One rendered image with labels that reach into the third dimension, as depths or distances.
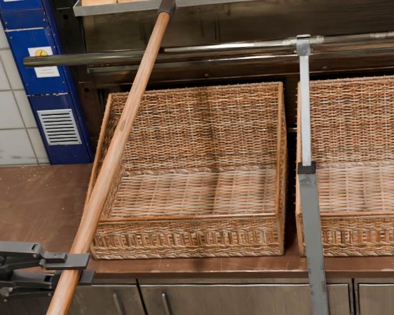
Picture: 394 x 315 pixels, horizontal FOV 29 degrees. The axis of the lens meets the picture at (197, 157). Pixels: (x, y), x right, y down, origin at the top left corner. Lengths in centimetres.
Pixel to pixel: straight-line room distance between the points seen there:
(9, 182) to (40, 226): 29
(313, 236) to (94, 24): 96
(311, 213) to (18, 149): 122
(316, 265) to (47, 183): 102
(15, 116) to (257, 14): 90
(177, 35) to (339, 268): 83
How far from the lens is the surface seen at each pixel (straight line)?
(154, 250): 217
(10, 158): 274
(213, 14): 227
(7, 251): 127
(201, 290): 216
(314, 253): 193
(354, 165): 237
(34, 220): 243
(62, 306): 121
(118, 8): 212
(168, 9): 200
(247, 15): 225
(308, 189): 179
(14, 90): 256
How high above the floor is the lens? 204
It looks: 36 degrees down
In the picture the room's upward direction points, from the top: 11 degrees counter-clockwise
